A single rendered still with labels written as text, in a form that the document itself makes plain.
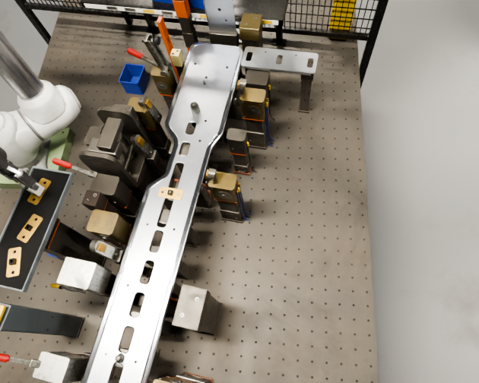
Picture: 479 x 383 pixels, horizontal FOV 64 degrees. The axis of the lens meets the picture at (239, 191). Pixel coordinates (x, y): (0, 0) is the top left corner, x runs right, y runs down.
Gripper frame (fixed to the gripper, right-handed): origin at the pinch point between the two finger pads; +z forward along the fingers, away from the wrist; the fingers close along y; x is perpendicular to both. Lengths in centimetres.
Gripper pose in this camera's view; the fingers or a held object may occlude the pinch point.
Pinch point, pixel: (31, 186)
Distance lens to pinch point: 129.6
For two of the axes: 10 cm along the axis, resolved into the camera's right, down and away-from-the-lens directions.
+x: 3.9, -8.6, 3.2
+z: 0.9, 3.9, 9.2
